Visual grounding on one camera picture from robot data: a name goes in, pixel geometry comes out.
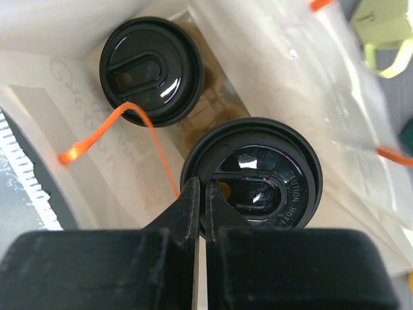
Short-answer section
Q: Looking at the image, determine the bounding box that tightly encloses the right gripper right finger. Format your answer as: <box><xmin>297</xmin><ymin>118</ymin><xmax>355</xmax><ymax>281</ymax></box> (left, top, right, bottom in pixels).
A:
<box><xmin>205</xmin><ymin>182</ymin><xmax>399</xmax><ymax>309</ymax></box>

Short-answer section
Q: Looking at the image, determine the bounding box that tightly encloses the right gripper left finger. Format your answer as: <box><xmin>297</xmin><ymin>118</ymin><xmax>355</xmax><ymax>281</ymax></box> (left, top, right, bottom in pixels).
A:
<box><xmin>1</xmin><ymin>178</ymin><xmax>200</xmax><ymax>309</ymax></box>

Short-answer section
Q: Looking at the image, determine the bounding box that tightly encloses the black lid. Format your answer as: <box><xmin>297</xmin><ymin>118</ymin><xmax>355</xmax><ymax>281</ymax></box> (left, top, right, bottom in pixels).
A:
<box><xmin>180</xmin><ymin>117</ymin><xmax>323</xmax><ymax>229</ymax></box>
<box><xmin>99</xmin><ymin>16</ymin><xmax>205</xmax><ymax>127</ymax></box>

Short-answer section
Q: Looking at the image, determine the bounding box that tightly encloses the brown cardboard cup carrier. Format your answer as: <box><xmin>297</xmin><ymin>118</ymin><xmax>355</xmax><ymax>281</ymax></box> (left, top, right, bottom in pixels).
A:
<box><xmin>174</xmin><ymin>20</ymin><xmax>250</xmax><ymax>158</ymax></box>

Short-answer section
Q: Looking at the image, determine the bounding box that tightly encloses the printed paper takeout bag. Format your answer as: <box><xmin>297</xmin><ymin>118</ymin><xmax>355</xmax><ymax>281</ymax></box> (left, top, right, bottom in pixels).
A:
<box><xmin>1</xmin><ymin>1</ymin><xmax>412</xmax><ymax>274</ymax></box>

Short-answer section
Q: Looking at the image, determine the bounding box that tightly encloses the yellow mug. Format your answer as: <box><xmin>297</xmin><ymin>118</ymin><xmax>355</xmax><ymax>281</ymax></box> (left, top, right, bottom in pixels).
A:
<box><xmin>350</xmin><ymin>0</ymin><xmax>412</xmax><ymax>79</ymax></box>

